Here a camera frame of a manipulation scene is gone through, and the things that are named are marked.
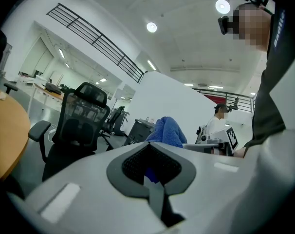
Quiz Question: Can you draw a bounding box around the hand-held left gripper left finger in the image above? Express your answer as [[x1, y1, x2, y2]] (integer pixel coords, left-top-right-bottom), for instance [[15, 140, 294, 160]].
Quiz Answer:
[[6, 141, 167, 234]]

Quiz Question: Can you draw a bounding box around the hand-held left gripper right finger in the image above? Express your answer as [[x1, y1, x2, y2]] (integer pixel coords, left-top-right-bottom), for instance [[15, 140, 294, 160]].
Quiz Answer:
[[149, 141, 258, 234]]

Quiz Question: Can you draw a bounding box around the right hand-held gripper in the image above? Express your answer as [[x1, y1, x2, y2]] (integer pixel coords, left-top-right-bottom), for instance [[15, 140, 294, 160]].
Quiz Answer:
[[183, 127, 240, 157]]

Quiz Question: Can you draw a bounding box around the blue cloth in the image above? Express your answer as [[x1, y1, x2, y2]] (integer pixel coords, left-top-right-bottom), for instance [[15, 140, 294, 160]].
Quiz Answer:
[[144, 116, 188, 184]]

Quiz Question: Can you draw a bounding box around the black chair armrest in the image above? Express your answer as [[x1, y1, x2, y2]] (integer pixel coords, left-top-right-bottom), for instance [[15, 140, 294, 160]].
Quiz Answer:
[[28, 120, 52, 142]]

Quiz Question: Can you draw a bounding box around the black metal stand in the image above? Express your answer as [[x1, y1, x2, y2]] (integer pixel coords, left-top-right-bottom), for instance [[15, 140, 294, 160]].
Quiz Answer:
[[195, 124, 208, 144]]

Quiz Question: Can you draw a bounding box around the red banner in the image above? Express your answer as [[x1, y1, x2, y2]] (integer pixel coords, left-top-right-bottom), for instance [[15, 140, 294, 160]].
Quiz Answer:
[[203, 94, 227, 103]]

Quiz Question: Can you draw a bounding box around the black metal railing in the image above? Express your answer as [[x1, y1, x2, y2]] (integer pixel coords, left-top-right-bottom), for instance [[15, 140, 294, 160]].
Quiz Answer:
[[46, 3, 146, 83], [192, 87, 257, 113]]

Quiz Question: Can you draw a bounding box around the black storage cart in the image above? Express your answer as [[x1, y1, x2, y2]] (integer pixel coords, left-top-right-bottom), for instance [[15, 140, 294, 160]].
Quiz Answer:
[[124, 118, 156, 146]]

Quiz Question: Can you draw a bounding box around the black mesh office chair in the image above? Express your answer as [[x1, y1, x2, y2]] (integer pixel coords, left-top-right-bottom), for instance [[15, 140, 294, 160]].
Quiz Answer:
[[28, 81, 111, 182]]

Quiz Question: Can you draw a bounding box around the person's black shirt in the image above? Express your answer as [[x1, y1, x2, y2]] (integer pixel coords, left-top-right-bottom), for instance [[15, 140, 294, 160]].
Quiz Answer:
[[242, 0, 295, 156]]

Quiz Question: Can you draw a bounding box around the wooden desk with white legs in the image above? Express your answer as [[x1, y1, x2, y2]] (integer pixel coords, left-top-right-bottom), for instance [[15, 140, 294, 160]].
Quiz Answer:
[[27, 83, 66, 112]]

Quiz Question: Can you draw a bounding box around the black bag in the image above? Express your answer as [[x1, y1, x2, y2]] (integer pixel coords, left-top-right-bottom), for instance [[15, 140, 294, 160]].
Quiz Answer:
[[44, 82, 62, 95]]

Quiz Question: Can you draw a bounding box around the round ceiling light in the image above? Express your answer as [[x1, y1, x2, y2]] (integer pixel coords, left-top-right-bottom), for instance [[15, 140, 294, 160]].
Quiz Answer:
[[215, 0, 231, 14], [146, 21, 158, 33]]

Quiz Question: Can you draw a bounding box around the person's head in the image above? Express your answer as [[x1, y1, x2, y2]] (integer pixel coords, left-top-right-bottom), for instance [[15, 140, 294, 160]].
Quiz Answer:
[[232, 2, 272, 54]]

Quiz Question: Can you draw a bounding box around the white storage shelf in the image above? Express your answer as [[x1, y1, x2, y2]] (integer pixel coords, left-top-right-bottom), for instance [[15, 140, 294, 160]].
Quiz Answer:
[[17, 72, 47, 85]]

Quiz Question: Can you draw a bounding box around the black padded office chair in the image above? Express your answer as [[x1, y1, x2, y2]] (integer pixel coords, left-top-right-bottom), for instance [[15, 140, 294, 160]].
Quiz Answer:
[[0, 29, 19, 95]]

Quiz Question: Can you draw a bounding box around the white power strip with cable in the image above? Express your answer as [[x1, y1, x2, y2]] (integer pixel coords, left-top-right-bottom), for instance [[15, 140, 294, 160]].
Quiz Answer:
[[47, 124, 58, 142]]

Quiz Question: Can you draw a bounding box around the black head-mounted camera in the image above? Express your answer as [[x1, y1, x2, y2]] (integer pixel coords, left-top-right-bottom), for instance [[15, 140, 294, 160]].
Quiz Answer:
[[217, 0, 276, 35]]

